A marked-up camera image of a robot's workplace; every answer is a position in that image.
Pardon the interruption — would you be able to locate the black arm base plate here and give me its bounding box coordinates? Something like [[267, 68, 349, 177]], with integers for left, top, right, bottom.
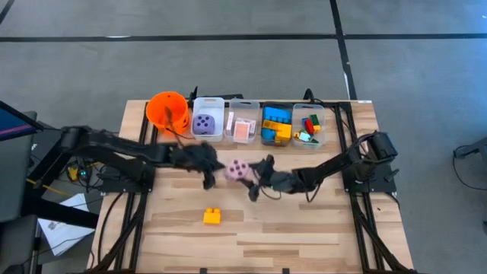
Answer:
[[341, 162, 397, 193], [99, 167, 154, 194]]

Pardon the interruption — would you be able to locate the orange pumpkin bucket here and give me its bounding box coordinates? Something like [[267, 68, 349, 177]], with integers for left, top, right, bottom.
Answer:
[[145, 91, 191, 137]]

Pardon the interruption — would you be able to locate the dark grey plastic bin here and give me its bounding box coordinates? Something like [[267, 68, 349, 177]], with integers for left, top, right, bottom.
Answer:
[[260, 100, 294, 148]]

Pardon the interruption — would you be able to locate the clear plastic bin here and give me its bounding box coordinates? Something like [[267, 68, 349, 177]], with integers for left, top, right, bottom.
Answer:
[[291, 103, 326, 149], [224, 99, 261, 145]]

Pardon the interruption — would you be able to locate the yellow hollow toy brick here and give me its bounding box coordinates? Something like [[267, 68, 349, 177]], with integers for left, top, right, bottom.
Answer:
[[202, 207, 223, 225]]

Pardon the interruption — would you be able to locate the large yellow toy brick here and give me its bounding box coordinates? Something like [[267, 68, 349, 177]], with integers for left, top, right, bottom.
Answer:
[[275, 123, 293, 141]]

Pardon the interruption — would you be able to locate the purple foam die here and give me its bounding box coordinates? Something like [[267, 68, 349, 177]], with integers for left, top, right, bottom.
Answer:
[[192, 113, 216, 136]]

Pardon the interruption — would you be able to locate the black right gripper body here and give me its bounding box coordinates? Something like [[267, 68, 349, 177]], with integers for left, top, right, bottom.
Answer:
[[265, 170, 304, 194]]

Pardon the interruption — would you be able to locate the black aluminium table frame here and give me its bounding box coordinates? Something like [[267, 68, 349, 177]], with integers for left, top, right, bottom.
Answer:
[[86, 86, 418, 274]]

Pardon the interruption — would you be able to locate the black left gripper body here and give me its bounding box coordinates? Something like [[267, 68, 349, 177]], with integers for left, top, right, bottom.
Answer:
[[169, 142, 215, 174]]

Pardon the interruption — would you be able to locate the white plastic bin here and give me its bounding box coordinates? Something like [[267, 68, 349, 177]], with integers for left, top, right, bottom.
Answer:
[[190, 96, 226, 142]]

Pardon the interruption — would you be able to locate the pink foam die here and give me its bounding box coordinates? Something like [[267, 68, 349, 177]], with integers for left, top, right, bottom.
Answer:
[[224, 158, 253, 182]]

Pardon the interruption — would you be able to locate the long blue toy brick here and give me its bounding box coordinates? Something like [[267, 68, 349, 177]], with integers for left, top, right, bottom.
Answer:
[[263, 106, 292, 124]]

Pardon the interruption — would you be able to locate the monitor with blue screen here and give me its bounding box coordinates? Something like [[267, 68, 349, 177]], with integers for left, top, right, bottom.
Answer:
[[0, 100, 45, 142]]

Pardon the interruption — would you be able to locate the black monitor stand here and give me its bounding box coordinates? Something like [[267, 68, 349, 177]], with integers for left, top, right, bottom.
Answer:
[[0, 129, 100, 274]]

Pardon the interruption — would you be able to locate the white paper sheet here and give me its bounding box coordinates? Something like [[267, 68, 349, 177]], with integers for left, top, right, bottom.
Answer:
[[37, 193, 96, 257]]

